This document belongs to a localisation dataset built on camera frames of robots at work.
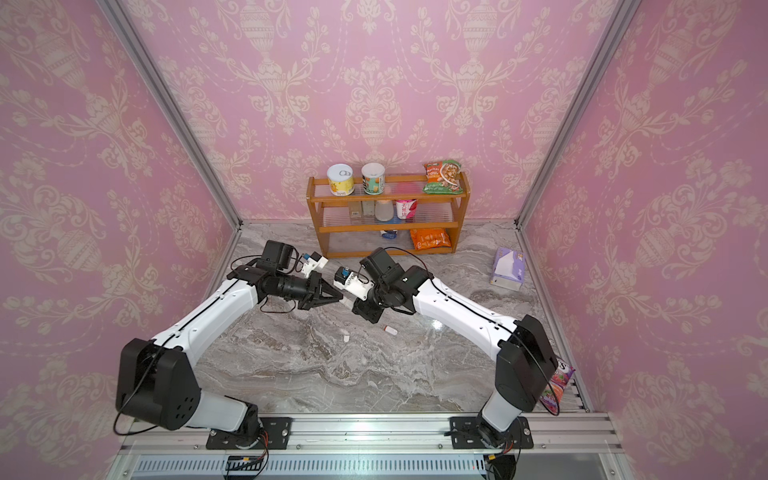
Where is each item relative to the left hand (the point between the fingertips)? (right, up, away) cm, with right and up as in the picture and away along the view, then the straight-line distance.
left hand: (341, 298), depth 77 cm
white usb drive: (+1, -1, +1) cm, 2 cm away
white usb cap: (-1, -14, +14) cm, 20 cm away
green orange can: (+8, +33, +9) cm, 35 cm away
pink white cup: (+18, +26, +21) cm, 37 cm away
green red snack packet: (+28, +34, +11) cm, 45 cm away
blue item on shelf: (+12, +18, +36) cm, 42 cm away
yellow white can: (-2, +33, +9) cm, 34 cm away
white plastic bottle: (+11, +26, +23) cm, 36 cm away
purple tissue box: (+52, +6, +23) cm, 57 cm away
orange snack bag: (+27, +17, +34) cm, 46 cm away
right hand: (+4, -2, +2) cm, 5 cm away
